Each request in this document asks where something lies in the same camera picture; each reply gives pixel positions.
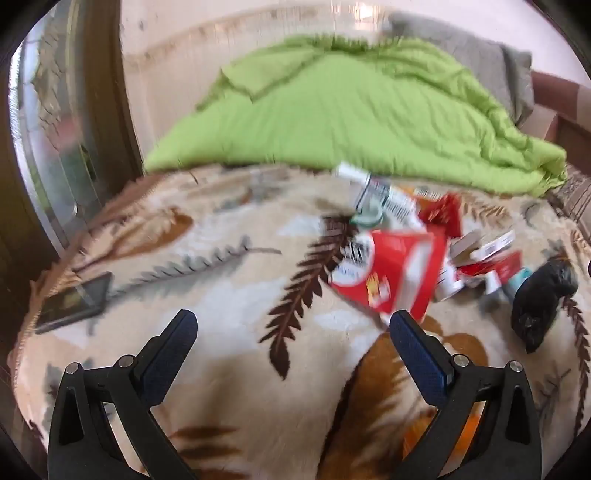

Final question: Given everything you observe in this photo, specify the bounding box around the white medicine box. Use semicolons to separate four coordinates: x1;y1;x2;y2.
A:
336;162;423;229

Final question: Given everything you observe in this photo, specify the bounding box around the black plastic bag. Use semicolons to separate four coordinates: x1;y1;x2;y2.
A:
510;258;579;354

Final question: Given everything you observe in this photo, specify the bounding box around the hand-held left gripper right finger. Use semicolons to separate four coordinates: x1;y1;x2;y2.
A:
390;309;542;480

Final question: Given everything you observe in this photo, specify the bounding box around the orange box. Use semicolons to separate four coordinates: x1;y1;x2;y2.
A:
402;185;441;200

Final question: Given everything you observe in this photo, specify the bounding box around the wooden door with glass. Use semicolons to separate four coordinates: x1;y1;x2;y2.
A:
0;0;145;261

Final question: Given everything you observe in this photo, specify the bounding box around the green quilt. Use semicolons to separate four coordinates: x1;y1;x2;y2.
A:
143;34;568;198

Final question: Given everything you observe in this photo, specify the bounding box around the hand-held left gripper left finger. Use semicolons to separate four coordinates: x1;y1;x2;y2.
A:
47;309;199;480

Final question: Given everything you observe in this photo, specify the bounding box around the striped pillow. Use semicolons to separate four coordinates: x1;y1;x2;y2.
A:
547;168;591;222

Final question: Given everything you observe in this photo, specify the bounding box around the white blue printed box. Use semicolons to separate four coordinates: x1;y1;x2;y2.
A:
449;230;516;269

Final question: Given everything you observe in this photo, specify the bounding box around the red foil cigarette pack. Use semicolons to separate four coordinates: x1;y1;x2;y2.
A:
459;250;523;295

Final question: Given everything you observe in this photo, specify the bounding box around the leaf printed blanket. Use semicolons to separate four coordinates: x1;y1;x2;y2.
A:
9;164;591;480

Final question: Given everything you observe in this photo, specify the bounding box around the black phone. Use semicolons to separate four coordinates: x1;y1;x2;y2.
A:
34;271;114;335

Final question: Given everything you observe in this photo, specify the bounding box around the grey quilted pillow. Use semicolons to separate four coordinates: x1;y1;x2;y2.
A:
383;11;534;127

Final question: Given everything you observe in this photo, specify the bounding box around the red white paper package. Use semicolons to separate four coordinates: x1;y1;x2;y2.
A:
329;227;450;325

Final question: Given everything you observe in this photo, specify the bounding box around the red wrapper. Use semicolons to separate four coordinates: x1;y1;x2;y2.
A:
417;194;463;237

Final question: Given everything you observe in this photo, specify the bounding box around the brown upholstered headboard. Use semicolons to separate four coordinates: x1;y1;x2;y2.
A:
522;69;591;176

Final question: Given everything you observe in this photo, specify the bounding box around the teal round item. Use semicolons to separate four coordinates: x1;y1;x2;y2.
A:
348;203;385;228

